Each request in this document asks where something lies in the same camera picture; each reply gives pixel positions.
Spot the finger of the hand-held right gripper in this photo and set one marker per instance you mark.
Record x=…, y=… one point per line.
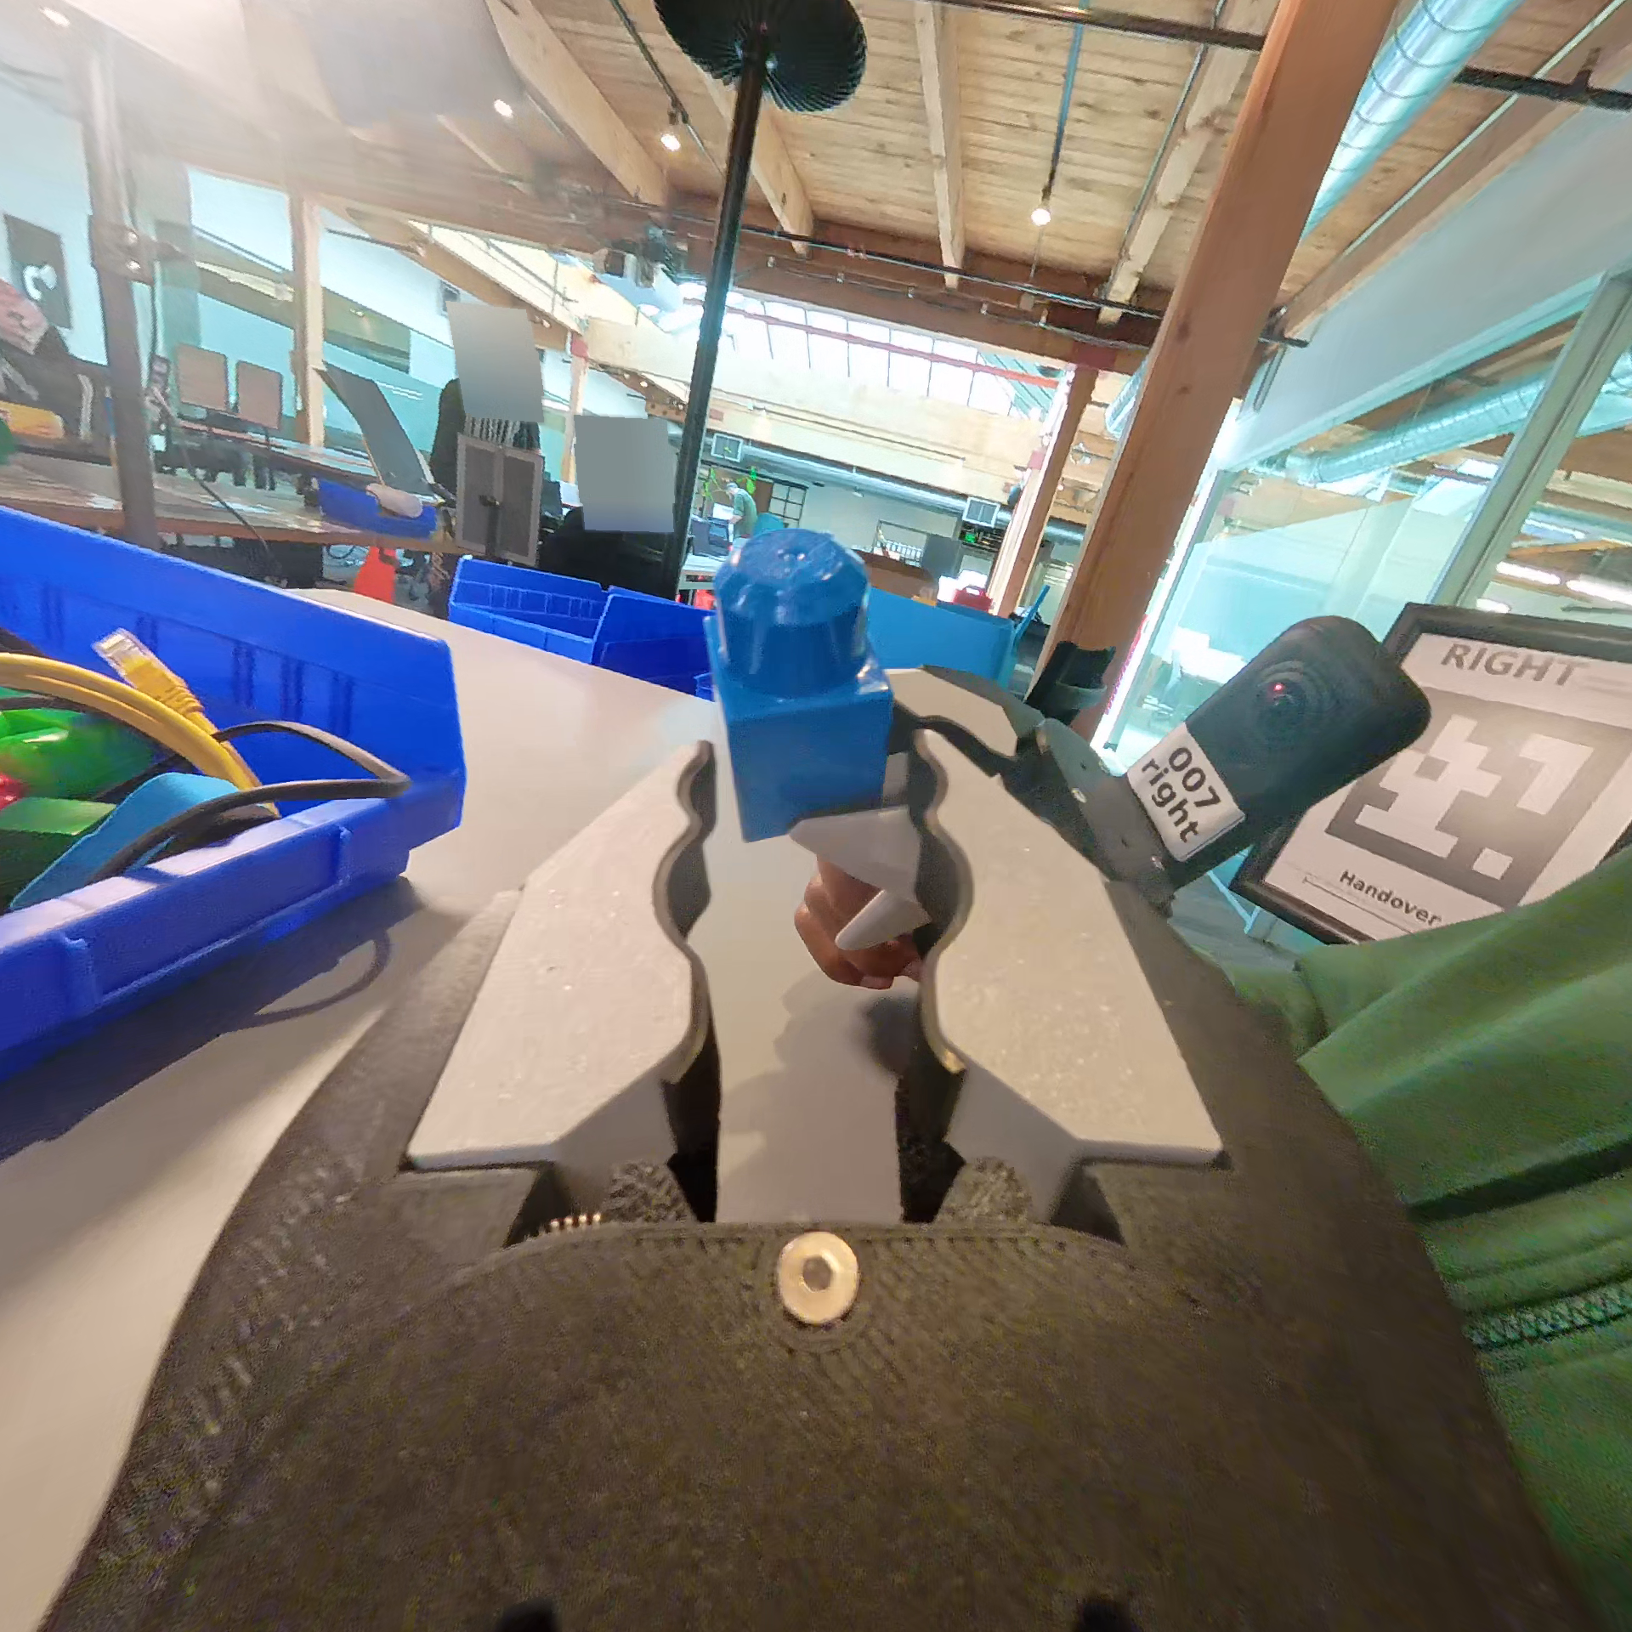
x=880, y=921
x=865, y=843

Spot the orange traffic cone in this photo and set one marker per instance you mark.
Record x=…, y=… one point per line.
x=377, y=580

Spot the person's right hand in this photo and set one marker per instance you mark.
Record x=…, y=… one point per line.
x=822, y=919

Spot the blue plastic block with knob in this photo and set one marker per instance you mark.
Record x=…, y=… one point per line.
x=804, y=741

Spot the person's green jacket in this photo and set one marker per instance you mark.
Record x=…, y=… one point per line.
x=1568, y=1427

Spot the black metal stand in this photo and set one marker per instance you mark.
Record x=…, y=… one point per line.
x=122, y=318

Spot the slim wooden post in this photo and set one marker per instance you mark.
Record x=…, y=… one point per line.
x=1040, y=498

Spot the large blue plastic bin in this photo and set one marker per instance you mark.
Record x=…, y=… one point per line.
x=318, y=688

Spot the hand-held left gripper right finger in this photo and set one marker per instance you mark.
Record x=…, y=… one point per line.
x=1070, y=1020

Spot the wooden support post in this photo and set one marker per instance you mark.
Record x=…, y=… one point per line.
x=1210, y=318

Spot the wooden table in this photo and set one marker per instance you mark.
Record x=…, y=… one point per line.
x=101, y=498

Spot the light blue foam piece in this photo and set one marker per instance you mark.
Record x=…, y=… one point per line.
x=140, y=816

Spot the metal air duct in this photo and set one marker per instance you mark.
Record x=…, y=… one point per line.
x=1390, y=115

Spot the small blue bin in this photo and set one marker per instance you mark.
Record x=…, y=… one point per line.
x=524, y=598
x=649, y=638
x=369, y=510

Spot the green plastic toy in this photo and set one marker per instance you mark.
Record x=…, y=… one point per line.
x=64, y=753

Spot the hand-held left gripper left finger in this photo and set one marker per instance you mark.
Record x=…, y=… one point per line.
x=561, y=1020

